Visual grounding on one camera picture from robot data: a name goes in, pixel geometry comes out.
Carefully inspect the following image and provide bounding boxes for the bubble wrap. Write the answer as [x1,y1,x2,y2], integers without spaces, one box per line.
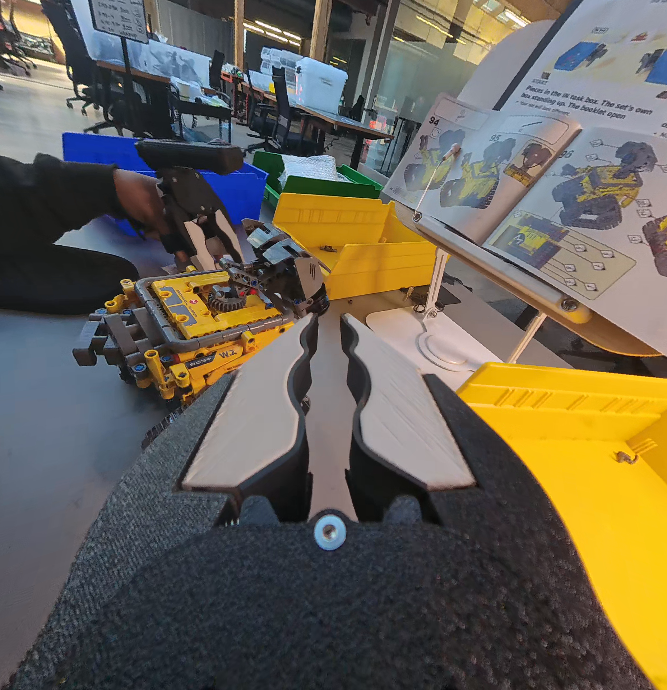
[277,153,340,182]

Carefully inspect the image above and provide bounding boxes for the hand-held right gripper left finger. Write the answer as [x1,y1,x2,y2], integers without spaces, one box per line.
[180,314,320,523]

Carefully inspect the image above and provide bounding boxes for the yellow plastic bin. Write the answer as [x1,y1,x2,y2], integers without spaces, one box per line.
[456,362,667,690]
[272,192,440,301]

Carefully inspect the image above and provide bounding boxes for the wooden table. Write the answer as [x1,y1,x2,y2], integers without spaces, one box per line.
[296,105,395,169]

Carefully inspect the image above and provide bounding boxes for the translucent storage box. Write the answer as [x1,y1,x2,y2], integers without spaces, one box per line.
[295,56,349,114]

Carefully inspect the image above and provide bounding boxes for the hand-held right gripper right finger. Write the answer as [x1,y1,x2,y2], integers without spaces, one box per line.
[340,313,478,523]

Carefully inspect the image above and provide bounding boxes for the person's left forearm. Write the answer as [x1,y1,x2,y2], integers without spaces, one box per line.
[0,153,124,250]

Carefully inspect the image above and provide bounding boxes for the instruction booklet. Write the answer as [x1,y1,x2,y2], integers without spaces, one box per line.
[382,0,667,362]

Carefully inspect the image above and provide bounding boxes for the green plastic bin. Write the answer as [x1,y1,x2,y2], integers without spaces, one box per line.
[253,151,384,209]

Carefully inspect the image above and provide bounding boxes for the white sign board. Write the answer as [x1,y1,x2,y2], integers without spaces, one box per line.
[88,0,150,44]

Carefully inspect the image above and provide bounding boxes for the blue plastic bin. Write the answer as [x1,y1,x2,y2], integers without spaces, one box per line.
[62,132,269,238]

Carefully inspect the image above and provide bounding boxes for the yellow grey brick robot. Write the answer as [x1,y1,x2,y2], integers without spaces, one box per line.
[72,218,332,451]

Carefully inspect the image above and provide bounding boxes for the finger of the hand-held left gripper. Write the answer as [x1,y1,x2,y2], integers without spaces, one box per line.
[182,218,218,272]
[212,207,245,266]

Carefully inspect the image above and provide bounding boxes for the black mesh office chair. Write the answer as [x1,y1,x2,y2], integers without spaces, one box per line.
[247,67,314,155]

